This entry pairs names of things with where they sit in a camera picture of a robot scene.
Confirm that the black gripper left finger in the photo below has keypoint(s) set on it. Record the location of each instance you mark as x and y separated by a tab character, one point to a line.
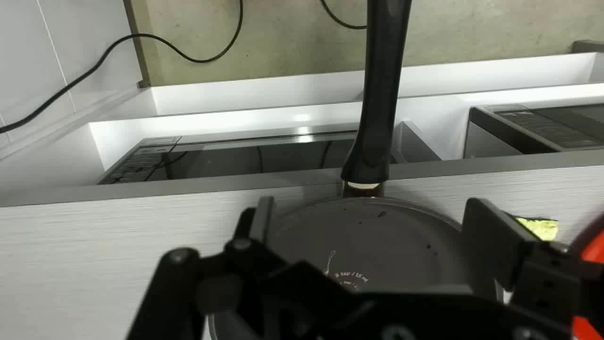
175	296

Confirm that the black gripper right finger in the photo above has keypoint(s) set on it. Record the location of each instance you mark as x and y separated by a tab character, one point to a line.
496	247

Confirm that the yellow sponge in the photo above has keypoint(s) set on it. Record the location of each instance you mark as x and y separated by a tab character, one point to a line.
540	228

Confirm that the red plate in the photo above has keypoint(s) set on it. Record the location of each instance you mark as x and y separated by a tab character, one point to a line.
594	247

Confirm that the grey drawer cabinet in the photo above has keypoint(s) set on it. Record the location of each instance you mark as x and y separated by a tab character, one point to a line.
38	50

